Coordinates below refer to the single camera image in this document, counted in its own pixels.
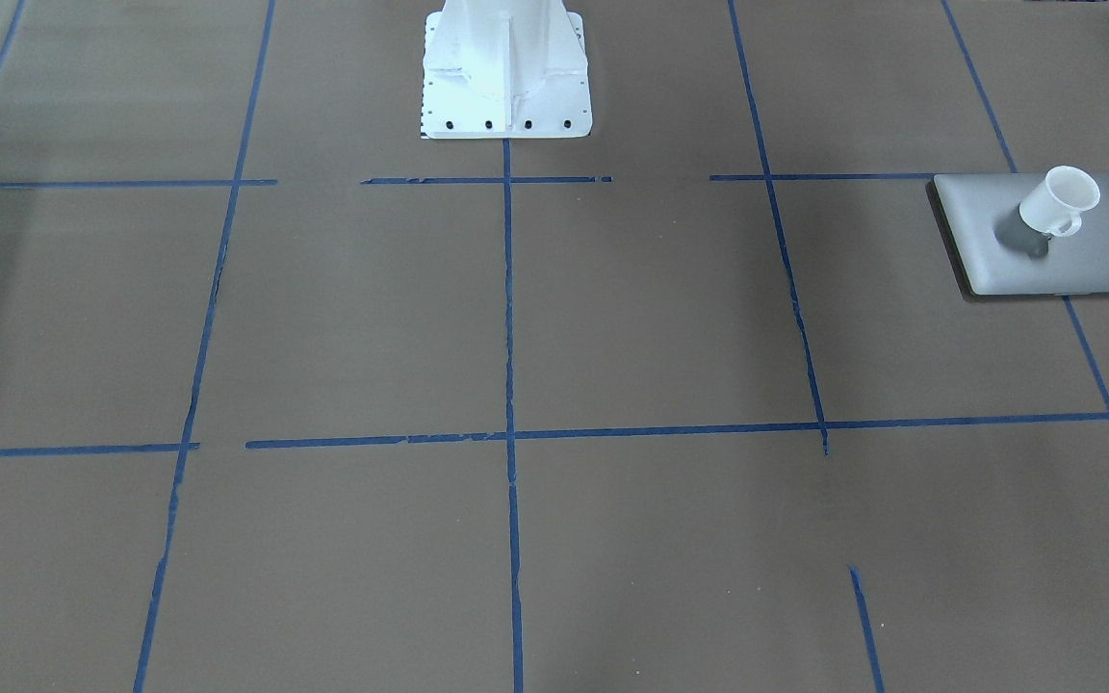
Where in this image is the white ceramic cup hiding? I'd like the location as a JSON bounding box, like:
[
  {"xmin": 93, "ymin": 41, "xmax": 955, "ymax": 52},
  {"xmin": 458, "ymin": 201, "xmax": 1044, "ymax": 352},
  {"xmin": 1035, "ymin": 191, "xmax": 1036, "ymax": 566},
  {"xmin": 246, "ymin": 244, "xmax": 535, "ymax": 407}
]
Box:
[{"xmin": 1018, "ymin": 166, "xmax": 1101, "ymax": 238}]

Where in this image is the grey closed laptop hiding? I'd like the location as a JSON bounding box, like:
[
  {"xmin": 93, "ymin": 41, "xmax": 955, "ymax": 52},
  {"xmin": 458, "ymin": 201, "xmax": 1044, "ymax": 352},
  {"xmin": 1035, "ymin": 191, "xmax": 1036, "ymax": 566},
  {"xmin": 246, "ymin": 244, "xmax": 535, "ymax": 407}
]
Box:
[{"xmin": 932, "ymin": 172, "xmax": 1109, "ymax": 297}]

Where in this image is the white pedestal column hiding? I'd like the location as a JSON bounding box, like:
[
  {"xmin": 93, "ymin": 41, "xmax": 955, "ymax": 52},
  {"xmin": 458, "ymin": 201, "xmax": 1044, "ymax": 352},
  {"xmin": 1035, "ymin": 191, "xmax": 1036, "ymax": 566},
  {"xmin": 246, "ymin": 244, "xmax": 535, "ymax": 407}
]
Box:
[{"xmin": 420, "ymin": 1, "xmax": 593, "ymax": 140}]

